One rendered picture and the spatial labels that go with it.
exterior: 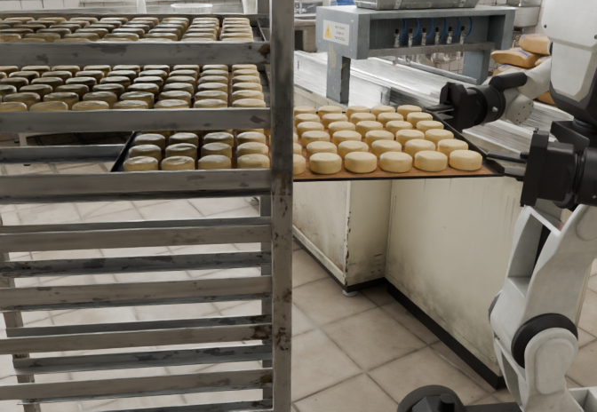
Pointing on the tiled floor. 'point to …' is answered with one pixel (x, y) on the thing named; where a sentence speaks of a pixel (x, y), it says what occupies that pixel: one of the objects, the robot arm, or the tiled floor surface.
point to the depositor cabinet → (343, 205)
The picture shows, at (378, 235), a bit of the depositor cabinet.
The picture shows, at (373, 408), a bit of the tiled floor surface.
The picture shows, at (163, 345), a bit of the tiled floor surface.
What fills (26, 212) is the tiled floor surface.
